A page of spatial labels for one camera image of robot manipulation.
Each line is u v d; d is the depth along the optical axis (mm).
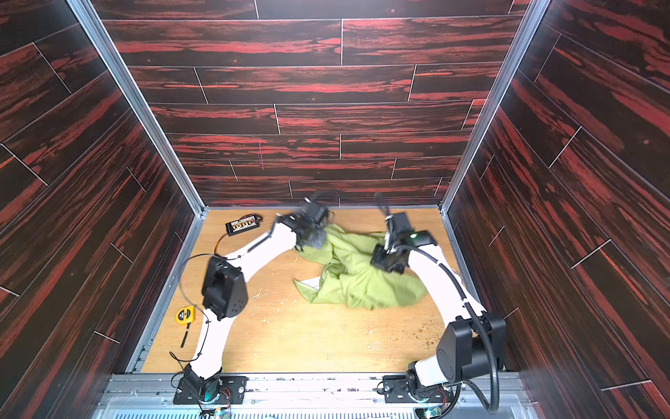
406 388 733
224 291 560
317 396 730
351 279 821
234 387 739
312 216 744
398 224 638
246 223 1122
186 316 863
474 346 411
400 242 582
